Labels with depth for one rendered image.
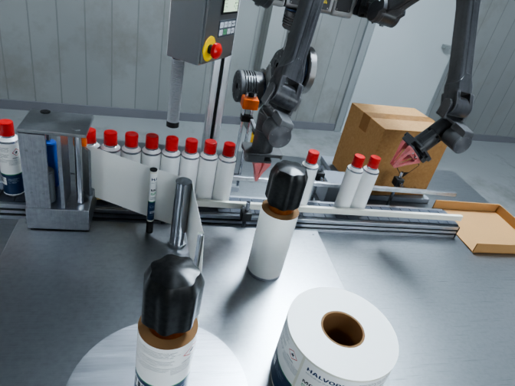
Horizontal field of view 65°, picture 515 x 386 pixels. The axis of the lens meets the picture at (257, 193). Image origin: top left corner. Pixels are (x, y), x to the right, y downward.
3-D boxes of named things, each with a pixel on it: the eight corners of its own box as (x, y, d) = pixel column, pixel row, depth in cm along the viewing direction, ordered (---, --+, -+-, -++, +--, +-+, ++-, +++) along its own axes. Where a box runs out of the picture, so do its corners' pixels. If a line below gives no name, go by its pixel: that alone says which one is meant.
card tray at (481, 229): (472, 252, 137) (477, 243, 135) (431, 207, 158) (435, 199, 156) (542, 254, 145) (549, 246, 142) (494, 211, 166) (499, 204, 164)
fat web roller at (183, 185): (167, 248, 102) (174, 185, 92) (167, 237, 106) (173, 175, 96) (186, 249, 103) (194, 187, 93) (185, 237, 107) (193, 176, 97)
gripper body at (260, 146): (281, 161, 108) (287, 136, 104) (244, 158, 105) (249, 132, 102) (276, 150, 113) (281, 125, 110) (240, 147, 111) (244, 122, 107)
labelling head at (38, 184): (27, 228, 98) (14, 131, 85) (41, 197, 109) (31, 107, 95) (89, 230, 102) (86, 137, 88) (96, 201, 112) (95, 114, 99)
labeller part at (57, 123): (16, 132, 85) (15, 127, 85) (31, 111, 94) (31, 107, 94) (86, 138, 89) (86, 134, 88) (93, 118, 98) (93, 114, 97)
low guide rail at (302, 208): (136, 203, 113) (136, 197, 112) (136, 201, 114) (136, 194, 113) (460, 221, 140) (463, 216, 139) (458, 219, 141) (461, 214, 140)
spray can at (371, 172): (350, 215, 132) (372, 160, 122) (345, 206, 136) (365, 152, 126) (365, 216, 134) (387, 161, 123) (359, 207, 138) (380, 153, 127)
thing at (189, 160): (175, 206, 118) (182, 142, 107) (175, 196, 122) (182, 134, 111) (194, 207, 119) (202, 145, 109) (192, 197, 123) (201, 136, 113)
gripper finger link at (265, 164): (266, 187, 112) (273, 157, 107) (241, 185, 110) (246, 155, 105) (260, 174, 117) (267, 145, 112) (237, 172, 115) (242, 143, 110)
